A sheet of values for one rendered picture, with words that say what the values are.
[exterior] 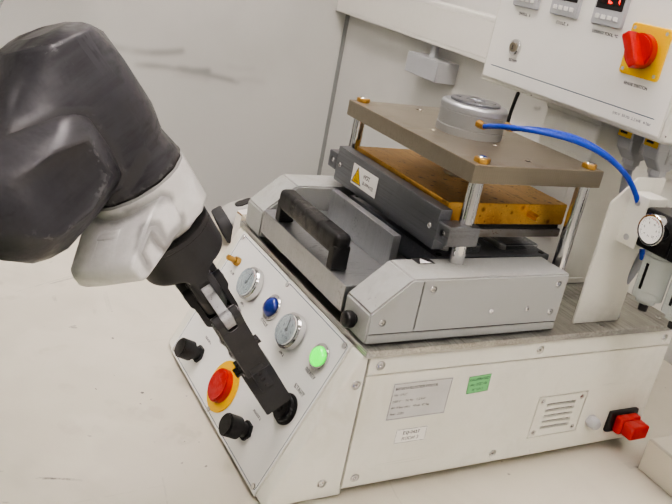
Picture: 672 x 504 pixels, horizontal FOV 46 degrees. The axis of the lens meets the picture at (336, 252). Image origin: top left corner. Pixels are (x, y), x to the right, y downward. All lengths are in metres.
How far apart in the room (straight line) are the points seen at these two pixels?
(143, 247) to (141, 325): 0.53
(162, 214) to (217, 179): 1.87
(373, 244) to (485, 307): 0.14
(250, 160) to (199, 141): 0.18
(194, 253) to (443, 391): 0.33
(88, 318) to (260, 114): 1.44
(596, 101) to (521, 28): 0.17
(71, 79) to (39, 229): 0.11
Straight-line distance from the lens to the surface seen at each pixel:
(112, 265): 0.61
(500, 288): 0.84
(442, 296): 0.79
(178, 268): 0.66
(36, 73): 0.58
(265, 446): 0.84
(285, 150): 2.54
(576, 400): 1.01
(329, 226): 0.83
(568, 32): 1.03
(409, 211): 0.86
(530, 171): 0.84
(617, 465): 1.08
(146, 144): 0.62
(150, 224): 0.61
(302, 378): 0.82
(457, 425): 0.90
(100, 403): 0.96
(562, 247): 0.92
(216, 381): 0.93
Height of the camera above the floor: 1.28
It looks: 21 degrees down
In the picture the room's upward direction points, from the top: 11 degrees clockwise
